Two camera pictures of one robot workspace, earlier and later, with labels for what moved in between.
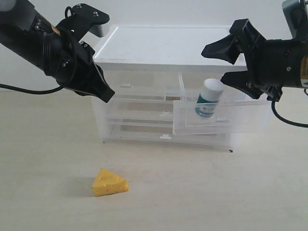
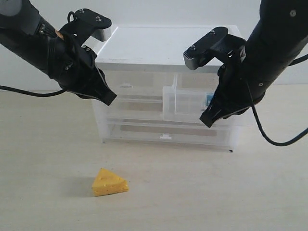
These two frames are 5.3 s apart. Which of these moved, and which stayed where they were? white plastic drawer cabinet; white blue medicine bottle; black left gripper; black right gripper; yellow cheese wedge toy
Moved: black right gripper; white blue medicine bottle
Stayed: yellow cheese wedge toy; black left gripper; white plastic drawer cabinet
